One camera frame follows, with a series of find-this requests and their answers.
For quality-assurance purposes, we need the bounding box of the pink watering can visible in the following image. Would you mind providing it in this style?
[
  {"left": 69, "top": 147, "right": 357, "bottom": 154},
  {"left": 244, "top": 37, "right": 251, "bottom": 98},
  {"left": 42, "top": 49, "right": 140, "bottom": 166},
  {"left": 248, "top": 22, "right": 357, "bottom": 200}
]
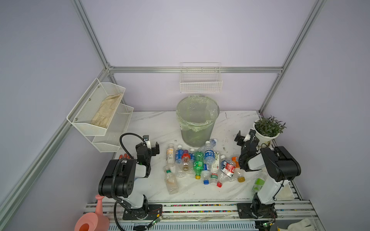
[{"left": 74, "top": 195, "right": 110, "bottom": 231}]

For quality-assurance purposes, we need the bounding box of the green soda bottle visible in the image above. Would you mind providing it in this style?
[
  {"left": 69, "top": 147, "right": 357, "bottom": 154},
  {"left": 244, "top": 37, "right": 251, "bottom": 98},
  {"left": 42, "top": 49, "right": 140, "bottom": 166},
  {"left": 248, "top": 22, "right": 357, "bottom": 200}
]
[{"left": 193, "top": 151, "right": 204, "bottom": 180}]

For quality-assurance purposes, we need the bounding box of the white glove at rail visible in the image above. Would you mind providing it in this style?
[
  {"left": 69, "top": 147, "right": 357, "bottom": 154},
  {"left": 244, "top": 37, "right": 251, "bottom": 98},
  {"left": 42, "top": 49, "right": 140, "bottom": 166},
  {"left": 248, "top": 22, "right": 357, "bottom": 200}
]
[{"left": 277, "top": 218, "right": 316, "bottom": 231}]

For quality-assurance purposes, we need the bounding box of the orange work glove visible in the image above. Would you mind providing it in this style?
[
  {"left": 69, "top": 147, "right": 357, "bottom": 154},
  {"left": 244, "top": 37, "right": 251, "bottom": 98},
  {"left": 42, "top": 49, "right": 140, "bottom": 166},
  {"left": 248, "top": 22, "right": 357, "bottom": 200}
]
[{"left": 118, "top": 154, "right": 130, "bottom": 159}]

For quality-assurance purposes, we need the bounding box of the beige cloth in shelf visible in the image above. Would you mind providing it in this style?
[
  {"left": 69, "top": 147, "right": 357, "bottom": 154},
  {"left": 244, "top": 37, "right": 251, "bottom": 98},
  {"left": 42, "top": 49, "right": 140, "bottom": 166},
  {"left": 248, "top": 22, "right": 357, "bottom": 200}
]
[{"left": 91, "top": 93, "right": 123, "bottom": 129}]

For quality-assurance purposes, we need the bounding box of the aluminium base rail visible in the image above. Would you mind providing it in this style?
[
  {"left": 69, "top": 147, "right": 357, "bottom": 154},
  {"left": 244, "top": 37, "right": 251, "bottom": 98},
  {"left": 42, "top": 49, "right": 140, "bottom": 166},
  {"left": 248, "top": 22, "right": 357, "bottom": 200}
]
[{"left": 103, "top": 200, "right": 324, "bottom": 231}]

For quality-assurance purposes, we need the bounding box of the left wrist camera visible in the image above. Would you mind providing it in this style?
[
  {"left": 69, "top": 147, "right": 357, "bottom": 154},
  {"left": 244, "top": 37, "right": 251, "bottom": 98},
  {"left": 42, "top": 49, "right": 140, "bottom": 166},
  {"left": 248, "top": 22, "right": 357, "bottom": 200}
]
[{"left": 143, "top": 135, "right": 151, "bottom": 149}]

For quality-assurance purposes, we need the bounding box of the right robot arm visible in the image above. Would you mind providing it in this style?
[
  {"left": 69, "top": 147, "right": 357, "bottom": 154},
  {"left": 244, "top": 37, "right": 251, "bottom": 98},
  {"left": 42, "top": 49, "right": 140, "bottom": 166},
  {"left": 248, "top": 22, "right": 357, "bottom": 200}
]
[{"left": 234, "top": 129, "right": 301, "bottom": 219}]

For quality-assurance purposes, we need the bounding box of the pepsi bottle blue cap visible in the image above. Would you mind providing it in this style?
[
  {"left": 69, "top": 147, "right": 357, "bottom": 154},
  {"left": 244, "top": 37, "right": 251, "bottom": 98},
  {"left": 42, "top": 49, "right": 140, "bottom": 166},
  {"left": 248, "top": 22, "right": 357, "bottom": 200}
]
[{"left": 201, "top": 164, "right": 211, "bottom": 185}]

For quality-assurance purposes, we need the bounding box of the white wire wall basket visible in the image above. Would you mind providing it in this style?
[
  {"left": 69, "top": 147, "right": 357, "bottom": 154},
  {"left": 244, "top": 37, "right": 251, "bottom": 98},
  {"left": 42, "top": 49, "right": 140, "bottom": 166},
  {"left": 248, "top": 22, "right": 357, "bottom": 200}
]
[{"left": 180, "top": 62, "right": 223, "bottom": 94}]

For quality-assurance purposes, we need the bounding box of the green white label bottle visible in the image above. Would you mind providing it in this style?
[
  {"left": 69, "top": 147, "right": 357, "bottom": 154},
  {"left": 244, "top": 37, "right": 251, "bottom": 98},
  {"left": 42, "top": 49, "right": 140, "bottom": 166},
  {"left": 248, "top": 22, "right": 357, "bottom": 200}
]
[{"left": 210, "top": 152, "right": 220, "bottom": 185}]

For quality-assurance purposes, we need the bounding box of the clear bottle near bin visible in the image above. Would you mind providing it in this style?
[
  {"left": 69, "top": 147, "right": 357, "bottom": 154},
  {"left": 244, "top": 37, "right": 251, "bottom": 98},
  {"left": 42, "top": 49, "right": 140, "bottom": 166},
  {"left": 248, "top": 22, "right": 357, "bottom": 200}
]
[{"left": 198, "top": 139, "right": 217, "bottom": 153}]

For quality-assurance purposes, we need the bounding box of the white two-tier mesh shelf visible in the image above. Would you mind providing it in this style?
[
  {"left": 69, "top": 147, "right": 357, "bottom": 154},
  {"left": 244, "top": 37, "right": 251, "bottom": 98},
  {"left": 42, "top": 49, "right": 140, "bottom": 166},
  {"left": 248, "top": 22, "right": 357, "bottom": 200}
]
[{"left": 66, "top": 79, "right": 134, "bottom": 153}]

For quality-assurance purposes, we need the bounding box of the clear bottle green cap ring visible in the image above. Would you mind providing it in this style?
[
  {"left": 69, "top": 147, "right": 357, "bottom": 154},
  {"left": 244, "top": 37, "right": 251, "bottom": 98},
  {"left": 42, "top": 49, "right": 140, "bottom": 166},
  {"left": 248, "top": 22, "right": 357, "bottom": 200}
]
[{"left": 163, "top": 165, "right": 179, "bottom": 195}]

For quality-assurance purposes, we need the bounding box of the orange label yellow cap bottle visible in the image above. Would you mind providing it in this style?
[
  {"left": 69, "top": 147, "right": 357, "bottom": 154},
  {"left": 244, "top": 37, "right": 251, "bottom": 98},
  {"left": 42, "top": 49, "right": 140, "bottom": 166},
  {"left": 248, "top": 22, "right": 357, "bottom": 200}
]
[{"left": 231, "top": 157, "right": 245, "bottom": 183}]

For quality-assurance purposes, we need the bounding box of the red label clear bottle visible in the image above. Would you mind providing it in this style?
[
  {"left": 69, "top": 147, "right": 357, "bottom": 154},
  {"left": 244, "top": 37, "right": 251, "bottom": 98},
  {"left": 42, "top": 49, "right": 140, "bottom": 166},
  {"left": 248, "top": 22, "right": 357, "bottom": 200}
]
[{"left": 217, "top": 155, "right": 236, "bottom": 188}]

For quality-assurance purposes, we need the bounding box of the grey bin with green liner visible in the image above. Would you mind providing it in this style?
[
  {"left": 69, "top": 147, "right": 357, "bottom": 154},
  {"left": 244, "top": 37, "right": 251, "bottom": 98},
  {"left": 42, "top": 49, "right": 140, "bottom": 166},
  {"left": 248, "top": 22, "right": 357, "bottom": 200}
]
[{"left": 176, "top": 95, "right": 220, "bottom": 147}]

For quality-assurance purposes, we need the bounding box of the blue label bottle left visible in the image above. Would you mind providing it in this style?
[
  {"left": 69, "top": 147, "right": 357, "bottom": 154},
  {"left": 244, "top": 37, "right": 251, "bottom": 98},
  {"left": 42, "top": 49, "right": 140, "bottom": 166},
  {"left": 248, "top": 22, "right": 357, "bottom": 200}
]
[{"left": 175, "top": 144, "right": 184, "bottom": 164}]

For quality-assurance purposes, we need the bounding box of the lime label bottle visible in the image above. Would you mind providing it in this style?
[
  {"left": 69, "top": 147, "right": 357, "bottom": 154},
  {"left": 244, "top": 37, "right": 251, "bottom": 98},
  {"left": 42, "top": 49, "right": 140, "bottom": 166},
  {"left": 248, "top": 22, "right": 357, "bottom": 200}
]
[{"left": 252, "top": 171, "right": 267, "bottom": 193}]

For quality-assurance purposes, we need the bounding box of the beige label small bottle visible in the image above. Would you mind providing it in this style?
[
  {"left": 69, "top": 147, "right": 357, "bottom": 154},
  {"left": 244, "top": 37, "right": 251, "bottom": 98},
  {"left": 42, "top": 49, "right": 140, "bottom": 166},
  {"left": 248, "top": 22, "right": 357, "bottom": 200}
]
[{"left": 166, "top": 143, "right": 175, "bottom": 167}]

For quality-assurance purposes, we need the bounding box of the blue label water bottle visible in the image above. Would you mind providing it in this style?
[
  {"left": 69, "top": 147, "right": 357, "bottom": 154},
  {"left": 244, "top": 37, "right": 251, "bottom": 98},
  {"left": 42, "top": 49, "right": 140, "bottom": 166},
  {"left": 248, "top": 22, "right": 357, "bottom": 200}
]
[{"left": 204, "top": 141, "right": 215, "bottom": 165}]

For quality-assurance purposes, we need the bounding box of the potted green plant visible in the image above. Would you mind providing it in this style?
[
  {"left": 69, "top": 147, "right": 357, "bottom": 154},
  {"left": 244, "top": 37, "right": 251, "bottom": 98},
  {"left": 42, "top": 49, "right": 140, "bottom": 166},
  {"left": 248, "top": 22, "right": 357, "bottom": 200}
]
[{"left": 253, "top": 116, "right": 286, "bottom": 148}]

